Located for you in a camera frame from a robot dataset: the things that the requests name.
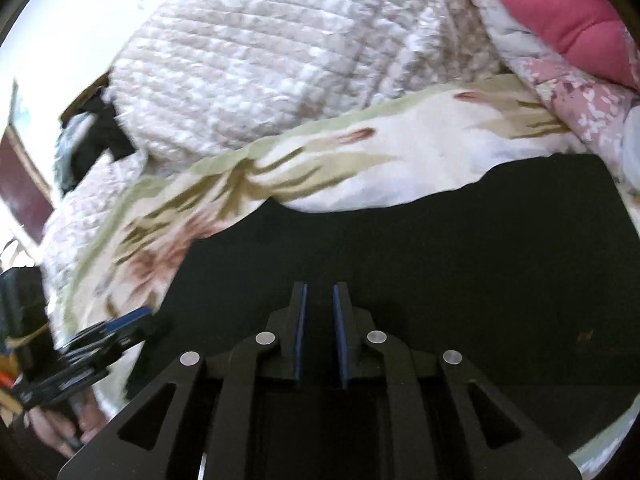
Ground grey white quilted bedspread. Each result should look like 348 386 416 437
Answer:
40 0 506 326

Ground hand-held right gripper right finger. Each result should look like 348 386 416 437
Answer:
332 281 583 480

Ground dark clothing pile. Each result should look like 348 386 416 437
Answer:
60 91 137 196

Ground pink cushion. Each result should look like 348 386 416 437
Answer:
497 0 640 90

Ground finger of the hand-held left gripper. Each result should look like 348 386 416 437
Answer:
55 305 156 353
62 317 173 368

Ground person's left hand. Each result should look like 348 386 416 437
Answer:
27 391 110 461

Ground black pants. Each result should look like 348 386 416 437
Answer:
125 152 640 466

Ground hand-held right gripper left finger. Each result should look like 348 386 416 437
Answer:
56 281 308 480

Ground grey blue cloth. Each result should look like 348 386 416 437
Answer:
52 112 101 198

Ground white patterned fleece blanket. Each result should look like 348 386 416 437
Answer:
42 74 640 478

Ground pink floral quilt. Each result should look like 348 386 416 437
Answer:
450 0 640 186

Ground dark red wooden furniture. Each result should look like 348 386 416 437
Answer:
0 127 54 248

